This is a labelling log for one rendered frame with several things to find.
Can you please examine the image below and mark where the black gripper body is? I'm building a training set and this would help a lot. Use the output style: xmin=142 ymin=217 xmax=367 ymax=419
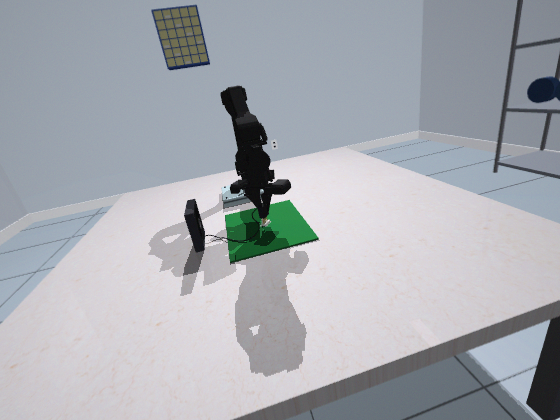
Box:
xmin=230 ymin=167 xmax=291 ymax=195

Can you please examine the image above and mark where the green circuit board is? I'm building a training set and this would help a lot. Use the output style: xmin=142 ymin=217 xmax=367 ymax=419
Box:
xmin=225 ymin=200 xmax=319 ymax=263

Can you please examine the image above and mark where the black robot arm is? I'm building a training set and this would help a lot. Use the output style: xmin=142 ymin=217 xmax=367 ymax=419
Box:
xmin=221 ymin=85 xmax=275 ymax=182

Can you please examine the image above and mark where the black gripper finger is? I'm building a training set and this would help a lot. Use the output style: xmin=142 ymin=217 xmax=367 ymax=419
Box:
xmin=244 ymin=189 xmax=262 ymax=207
xmin=261 ymin=193 xmax=273 ymax=213

